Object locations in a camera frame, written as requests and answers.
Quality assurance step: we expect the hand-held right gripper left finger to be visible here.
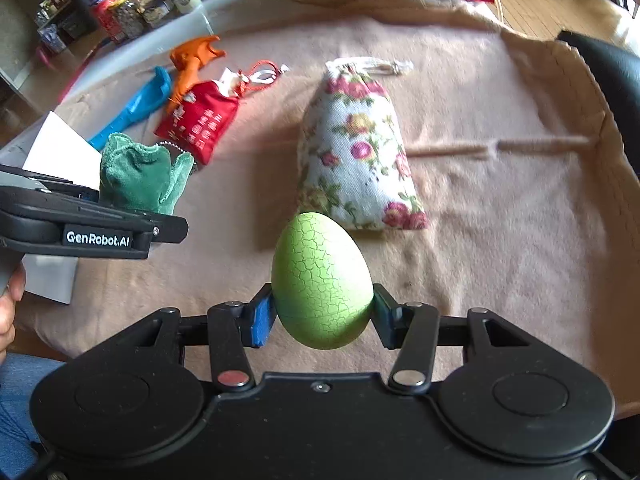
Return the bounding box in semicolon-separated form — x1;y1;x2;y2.
112;282;278;391

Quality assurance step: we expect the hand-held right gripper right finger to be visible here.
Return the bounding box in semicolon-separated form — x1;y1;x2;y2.
370;282;543;396

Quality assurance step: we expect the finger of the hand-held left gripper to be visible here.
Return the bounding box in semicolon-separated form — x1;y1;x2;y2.
150;215;190;247

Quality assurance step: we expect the green crackled toy egg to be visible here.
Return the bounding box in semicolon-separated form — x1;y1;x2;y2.
271;212;375;351

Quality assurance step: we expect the white cardboard box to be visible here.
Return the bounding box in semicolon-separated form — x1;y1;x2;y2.
0;111;103;306

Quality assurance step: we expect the red embroidered drawstring pouch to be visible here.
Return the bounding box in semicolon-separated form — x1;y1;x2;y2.
154;60;291;166

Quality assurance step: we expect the blue plastic toy rake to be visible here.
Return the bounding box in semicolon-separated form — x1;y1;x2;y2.
87;66;173;151

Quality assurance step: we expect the floral fabric drawstring pouch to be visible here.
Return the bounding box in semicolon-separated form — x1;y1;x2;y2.
296;57;430;232

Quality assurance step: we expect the orange plastic toy drill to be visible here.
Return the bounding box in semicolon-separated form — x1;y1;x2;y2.
167;35;227;111

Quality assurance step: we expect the person's left hand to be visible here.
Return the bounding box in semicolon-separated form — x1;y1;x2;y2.
0;262;28;356

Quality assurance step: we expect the beige blanket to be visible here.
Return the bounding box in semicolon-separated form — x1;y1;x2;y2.
12;2;640;418

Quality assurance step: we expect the person's blue jeans leg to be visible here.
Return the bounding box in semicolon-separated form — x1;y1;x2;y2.
0;352;66;480

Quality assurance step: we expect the gold-lid jar of dried herbs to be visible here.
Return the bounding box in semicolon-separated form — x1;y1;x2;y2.
112;0;146;38

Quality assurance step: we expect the black cylinder appliance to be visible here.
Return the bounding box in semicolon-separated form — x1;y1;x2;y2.
70;0;98;36

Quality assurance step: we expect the glass-lid jar of tea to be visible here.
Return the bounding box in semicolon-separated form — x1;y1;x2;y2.
137;0;173;28

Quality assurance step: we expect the black leather chair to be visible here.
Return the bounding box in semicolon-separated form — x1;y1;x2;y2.
556;30;640;181

